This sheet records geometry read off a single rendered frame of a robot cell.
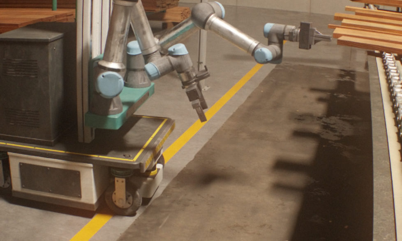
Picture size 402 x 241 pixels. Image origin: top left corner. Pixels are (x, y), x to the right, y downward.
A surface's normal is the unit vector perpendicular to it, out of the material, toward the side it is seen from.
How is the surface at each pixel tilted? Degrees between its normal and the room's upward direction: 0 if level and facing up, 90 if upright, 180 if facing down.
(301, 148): 0
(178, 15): 90
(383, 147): 0
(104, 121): 90
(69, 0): 90
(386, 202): 0
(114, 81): 97
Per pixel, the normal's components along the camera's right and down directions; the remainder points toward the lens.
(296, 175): 0.04, -0.96
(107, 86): 0.22, 0.40
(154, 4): -0.28, 0.26
